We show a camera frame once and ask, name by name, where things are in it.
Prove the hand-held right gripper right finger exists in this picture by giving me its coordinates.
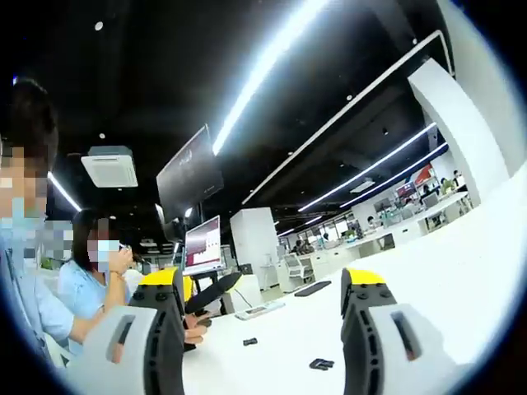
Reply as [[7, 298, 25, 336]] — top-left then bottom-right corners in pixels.
[[339, 266, 478, 395]]

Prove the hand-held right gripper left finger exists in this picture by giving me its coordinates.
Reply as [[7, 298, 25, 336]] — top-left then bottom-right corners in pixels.
[[68, 266, 186, 395]]

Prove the black pronged plastic buckle part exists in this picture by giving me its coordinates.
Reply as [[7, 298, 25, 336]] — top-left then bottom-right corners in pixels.
[[308, 357, 336, 372]]

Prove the white box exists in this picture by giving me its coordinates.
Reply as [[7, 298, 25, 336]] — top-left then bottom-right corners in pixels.
[[223, 272, 264, 317]]

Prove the computer monitor with red screen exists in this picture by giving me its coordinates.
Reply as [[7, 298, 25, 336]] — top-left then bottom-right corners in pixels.
[[183, 215, 227, 276]]

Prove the flat white device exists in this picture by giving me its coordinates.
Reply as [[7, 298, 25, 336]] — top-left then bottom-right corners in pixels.
[[235, 300, 287, 322]]

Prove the white square pillar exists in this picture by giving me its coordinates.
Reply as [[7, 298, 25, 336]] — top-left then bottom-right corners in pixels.
[[229, 207, 282, 291]]

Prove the white office chair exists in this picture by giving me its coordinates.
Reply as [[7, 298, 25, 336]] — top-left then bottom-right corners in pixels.
[[283, 252, 316, 290]]

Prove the black keyboard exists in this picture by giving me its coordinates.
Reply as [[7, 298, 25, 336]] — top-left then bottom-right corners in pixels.
[[293, 280, 333, 298]]

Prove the person in light blue shirt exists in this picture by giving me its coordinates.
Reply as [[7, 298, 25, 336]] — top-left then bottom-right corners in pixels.
[[0, 242, 83, 367]]

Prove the hanging dark display screen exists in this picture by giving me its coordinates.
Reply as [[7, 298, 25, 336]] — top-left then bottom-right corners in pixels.
[[156, 123, 226, 223]]

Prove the white ceiling air conditioner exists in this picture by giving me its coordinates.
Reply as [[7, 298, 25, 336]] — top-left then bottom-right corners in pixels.
[[80, 145, 138, 188]]

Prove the long ceiling light strip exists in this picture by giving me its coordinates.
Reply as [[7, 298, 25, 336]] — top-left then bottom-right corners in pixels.
[[211, 0, 333, 156]]

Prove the large white column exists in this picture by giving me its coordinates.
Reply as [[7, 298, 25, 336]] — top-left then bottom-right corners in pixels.
[[407, 57, 514, 209]]

